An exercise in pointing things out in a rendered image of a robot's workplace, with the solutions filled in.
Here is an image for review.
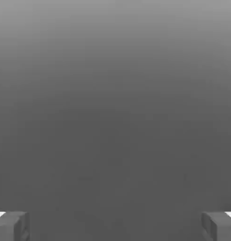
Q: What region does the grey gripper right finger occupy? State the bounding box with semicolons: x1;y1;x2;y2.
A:
200;211;231;241

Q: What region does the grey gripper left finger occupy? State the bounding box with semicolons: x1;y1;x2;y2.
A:
0;211;31;241

